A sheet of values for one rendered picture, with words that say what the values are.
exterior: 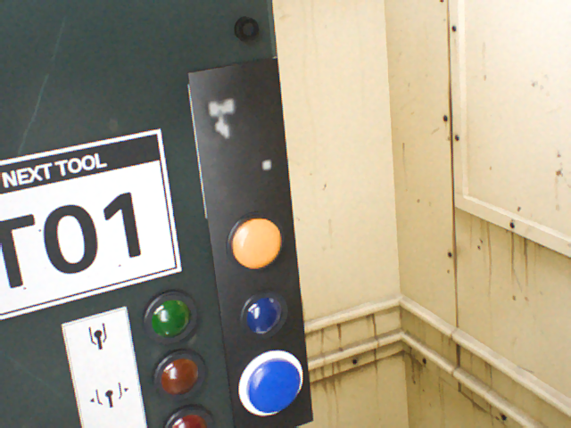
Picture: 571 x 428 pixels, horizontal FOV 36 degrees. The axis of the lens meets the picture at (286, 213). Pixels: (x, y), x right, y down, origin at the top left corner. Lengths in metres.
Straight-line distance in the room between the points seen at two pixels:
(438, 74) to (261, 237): 1.14
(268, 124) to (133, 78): 0.07
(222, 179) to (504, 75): 1.01
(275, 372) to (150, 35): 0.18
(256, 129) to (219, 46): 0.04
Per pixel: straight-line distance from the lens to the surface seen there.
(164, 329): 0.43
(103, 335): 0.43
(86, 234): 0.41
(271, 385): 0.46
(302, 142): 1.62
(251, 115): 0.42
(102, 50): 0.39
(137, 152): 0.40
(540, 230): 1.39
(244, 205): 0.43
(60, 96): 0.39
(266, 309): 0.45
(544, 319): 1.48
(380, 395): 1.91
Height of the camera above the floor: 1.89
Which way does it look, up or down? 20 degrees down
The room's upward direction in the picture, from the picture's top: 6 degrees counter-clockwise
